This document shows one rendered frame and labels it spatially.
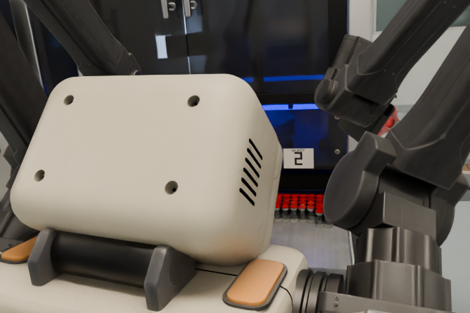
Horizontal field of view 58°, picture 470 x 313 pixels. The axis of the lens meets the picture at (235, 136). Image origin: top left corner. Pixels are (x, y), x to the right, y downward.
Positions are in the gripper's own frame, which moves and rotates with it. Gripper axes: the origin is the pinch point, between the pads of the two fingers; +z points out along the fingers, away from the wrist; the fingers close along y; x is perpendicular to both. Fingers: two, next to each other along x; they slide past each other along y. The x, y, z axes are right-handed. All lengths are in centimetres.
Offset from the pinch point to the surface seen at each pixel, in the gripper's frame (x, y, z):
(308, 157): 28.3, -22.8, 20.2
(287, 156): 31.8, -25.8, 16.6
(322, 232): 9.0, -33.6, 17.6
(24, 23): 90, -32, -47
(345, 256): -1.8, -31.5, 13.8
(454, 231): 53, -52, 213
